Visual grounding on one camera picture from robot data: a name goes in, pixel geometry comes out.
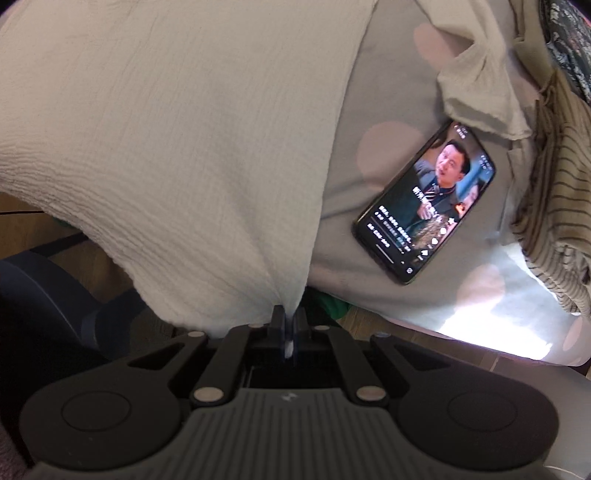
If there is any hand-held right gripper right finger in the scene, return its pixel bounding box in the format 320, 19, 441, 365
291, 305, 458, 407

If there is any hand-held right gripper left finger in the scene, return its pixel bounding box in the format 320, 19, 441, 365
127, 305, 289, 407

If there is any white textured garment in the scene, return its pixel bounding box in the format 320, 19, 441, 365
0, 0, 377, 358

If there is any green object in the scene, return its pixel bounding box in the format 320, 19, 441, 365
314, 288, 352, 320

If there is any black smartphone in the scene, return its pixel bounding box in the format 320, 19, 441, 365
352, 119, 497, 285

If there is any dark office chair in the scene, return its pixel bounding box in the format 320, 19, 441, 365
0, 251, 153, 363

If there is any grey pink-dotted bed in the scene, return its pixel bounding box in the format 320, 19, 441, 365
307, 0, 591, 370

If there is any striped beige garment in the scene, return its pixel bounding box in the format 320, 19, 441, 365
510, 69, 591, 317

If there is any cream garment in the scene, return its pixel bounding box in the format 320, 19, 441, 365
416, 0, 555, 241

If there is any dark floral folded cloth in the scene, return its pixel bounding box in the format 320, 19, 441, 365
538, 0, 591, 104

